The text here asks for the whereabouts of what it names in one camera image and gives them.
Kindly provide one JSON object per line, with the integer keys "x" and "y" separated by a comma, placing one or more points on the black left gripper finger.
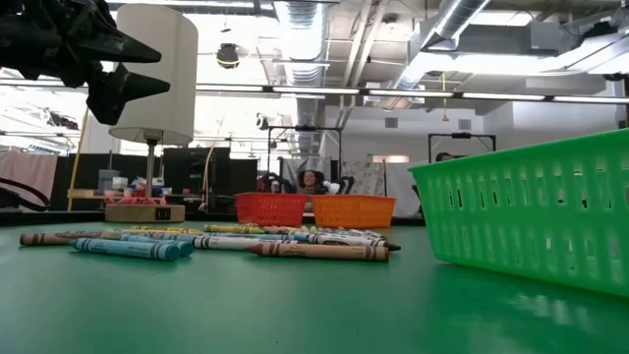
{"x": 118, "y": 93}
{"x": 118, "y": 46}

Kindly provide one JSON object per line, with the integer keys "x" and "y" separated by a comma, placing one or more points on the brown crayon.
{"x": 46, "y": 239}
{"x": 319, "y": 252}
{"x": 277, "y": 229}

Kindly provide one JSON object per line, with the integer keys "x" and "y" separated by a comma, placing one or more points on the red plastic basket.
{"x": 270, "y": 209}

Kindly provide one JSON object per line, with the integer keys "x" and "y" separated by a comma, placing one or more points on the black background robot arm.
{"x": 269, "y": 183}

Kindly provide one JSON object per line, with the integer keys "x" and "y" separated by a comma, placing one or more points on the translucent storage box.
{"x": 108, "y": 179}

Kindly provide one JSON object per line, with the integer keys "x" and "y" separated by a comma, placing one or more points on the small pink piece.
{"x": 158, "y": 200}

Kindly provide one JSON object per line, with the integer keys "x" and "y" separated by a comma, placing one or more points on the pink cloth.
{"x": 29, "y": 169}

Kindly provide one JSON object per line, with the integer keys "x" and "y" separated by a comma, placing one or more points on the wooden lamp base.
{"x": 132, "y": 214}

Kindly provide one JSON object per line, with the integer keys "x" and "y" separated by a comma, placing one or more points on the black partition panel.
{"x": 236, "y": 182}

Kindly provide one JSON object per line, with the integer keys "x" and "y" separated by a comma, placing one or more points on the person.
{"x": 309, "y": 181}

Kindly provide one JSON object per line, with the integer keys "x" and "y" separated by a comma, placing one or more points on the white background robot gripper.
{"x": 333, "y": 187}

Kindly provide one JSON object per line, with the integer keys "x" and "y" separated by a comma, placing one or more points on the patterned white cloth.
{"x": 363, "y": 178}

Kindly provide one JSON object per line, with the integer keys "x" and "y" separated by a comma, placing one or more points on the orange plastic basket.
{"x": 353, "y": 211}

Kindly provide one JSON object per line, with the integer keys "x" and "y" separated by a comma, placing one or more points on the yellow ceiling pendant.
{"x": 444, "y": 117}

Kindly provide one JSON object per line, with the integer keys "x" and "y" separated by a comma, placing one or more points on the green plastic basket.
{"x": 516, "y": 159}

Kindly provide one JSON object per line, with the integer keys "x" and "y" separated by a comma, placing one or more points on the black ceiling dome camera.
{"x": 262, "y": 122}
{"x": 227, "y": 55}

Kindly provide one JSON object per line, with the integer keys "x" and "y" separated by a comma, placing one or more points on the black table frame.
{"x": 49, "y": 217}

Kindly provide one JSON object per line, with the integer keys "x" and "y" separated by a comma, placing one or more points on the black metal frame stand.
{"x": 304, "y": 128}
{"x": 462, "y": 135}

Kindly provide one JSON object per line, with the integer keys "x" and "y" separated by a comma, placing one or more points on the ceiling light rail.
{"x": 503, "y": 96}

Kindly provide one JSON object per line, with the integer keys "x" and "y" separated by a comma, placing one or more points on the grey rectangular air duct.
{"x": 521, "y": 39}

